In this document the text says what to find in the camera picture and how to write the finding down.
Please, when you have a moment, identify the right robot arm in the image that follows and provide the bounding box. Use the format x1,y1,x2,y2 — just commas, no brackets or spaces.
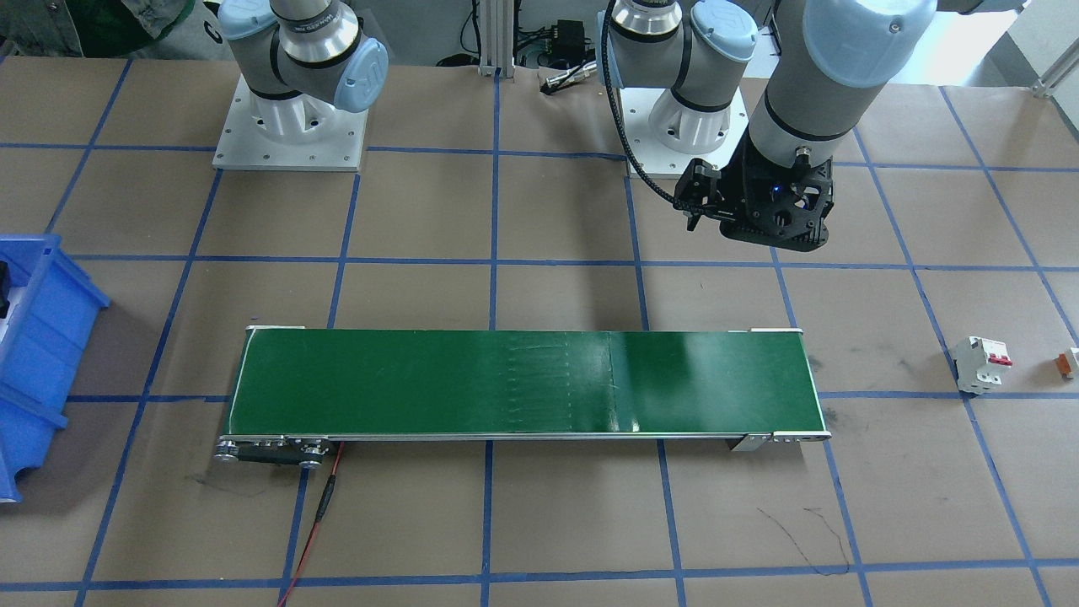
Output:
217,1,390,114

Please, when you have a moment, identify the green conveyor belt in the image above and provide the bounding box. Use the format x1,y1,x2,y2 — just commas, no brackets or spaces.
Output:
215,325,831,468

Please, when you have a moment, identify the black power brick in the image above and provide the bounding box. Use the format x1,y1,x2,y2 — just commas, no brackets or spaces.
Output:
548,19,588,65

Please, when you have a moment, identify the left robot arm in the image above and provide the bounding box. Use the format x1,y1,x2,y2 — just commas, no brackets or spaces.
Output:
596,1,1021,252

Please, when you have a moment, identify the white circuit breaker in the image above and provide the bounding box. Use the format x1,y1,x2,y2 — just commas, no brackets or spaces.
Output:
951,336,1013,395

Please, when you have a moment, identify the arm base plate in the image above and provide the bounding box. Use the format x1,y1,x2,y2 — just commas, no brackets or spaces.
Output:
620,88,749,180
211,77,368,174

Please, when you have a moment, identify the aluminium frame post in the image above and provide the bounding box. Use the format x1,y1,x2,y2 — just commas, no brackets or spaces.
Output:
477,0,516,79

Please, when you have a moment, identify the red black wire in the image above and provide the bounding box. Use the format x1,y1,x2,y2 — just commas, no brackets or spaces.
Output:
276,443,346,607

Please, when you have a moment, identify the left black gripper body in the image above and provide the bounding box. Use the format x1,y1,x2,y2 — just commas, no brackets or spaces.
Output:
718,139,834,252

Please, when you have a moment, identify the orange small component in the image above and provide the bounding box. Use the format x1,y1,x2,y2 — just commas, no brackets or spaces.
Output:
1055,348,1079,380

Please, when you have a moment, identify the blue plastic bin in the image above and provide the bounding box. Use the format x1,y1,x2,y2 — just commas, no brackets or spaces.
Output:
1,234,110,502

